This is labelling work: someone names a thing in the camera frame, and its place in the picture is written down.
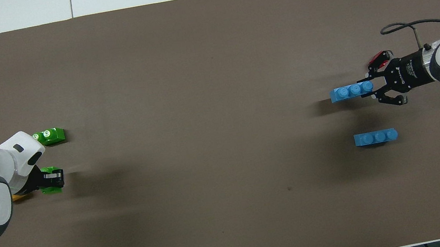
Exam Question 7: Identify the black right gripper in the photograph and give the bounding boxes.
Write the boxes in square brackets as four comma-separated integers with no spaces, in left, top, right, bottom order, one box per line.
[353,46,440,113]

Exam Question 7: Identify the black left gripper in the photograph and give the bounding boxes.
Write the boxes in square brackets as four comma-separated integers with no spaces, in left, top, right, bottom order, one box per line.
[20,162,67,196]

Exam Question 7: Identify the plain green two-stud block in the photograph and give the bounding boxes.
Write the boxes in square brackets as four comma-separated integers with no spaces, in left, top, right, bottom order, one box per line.
[37,164,66,197]

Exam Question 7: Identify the blue three-stud block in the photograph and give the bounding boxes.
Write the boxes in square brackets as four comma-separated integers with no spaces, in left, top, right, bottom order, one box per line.
[353,127,400,150]
[328,79,377,105]

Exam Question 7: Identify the red one-stud block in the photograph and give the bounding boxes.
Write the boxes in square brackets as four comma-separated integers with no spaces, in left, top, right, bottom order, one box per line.
[366,49,394,70]

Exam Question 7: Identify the yellow two-stud block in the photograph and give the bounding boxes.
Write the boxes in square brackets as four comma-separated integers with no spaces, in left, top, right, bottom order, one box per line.
[11,190,35,202]

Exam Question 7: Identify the green block with white-printed studs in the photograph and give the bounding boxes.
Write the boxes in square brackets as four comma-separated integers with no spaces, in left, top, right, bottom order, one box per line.
[31,126,68,149]

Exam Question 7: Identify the brown table mat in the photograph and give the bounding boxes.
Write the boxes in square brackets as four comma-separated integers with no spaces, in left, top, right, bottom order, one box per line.
[0,0,440,247]

